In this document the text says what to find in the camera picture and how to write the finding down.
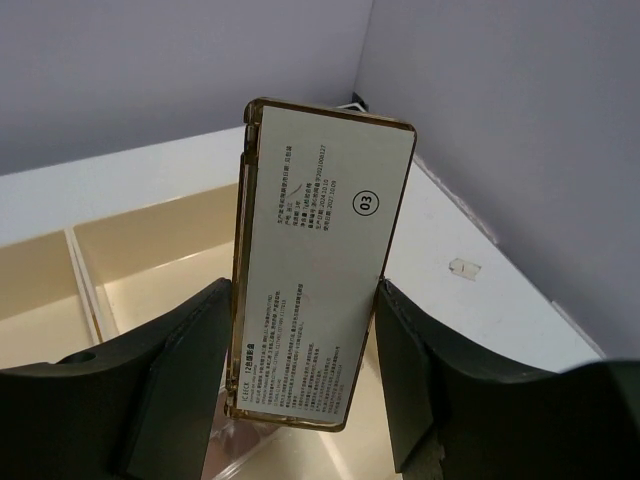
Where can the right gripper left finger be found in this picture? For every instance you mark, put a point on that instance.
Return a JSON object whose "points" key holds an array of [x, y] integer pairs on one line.
{"points": [[140, 406]]}

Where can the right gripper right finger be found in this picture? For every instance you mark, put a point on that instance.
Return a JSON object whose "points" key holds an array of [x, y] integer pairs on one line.
{"points": [[457, 410]]}

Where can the gold eyeshadow palette white label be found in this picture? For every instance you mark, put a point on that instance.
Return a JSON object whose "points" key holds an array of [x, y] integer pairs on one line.
{"points": [[319, 196]]}

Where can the small tape scrap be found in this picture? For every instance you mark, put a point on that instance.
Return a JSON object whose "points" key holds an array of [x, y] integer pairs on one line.
{"points": [[464, 269]]}

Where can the wooden divided organizer box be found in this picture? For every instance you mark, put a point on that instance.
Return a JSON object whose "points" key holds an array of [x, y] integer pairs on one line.
{"points": [[77, 288]]}

